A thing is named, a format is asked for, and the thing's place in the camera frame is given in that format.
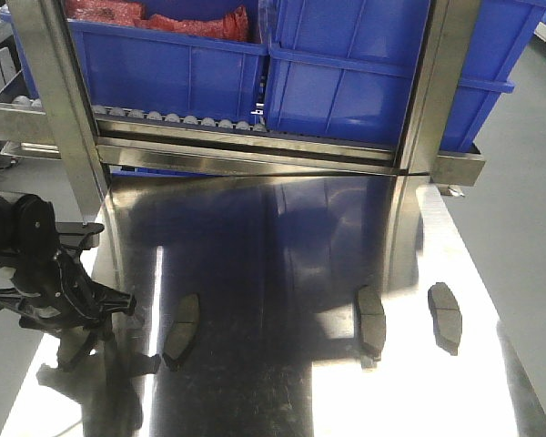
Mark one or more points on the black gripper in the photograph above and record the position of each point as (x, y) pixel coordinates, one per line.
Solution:
(41, 257)

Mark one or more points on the brake pad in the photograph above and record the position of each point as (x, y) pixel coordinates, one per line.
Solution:
(446, 318)
(182, 333)
(371, 327)

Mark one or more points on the roller conveyor track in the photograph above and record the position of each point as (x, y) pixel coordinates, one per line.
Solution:
(156, 118)

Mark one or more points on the left blue plastic bin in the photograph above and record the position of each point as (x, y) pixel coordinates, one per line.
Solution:
(168, 72)

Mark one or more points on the blue plastic bin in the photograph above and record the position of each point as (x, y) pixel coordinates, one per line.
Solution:
(344, 69)
(168, 72)

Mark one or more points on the red mesh bag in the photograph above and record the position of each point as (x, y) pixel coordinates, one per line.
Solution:
(233, 26)

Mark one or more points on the right blue plastic bin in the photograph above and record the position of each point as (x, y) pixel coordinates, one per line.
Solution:
(344, 69)

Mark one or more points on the stainless steel rack frame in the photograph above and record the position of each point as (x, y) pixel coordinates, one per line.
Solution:
(65, 127)

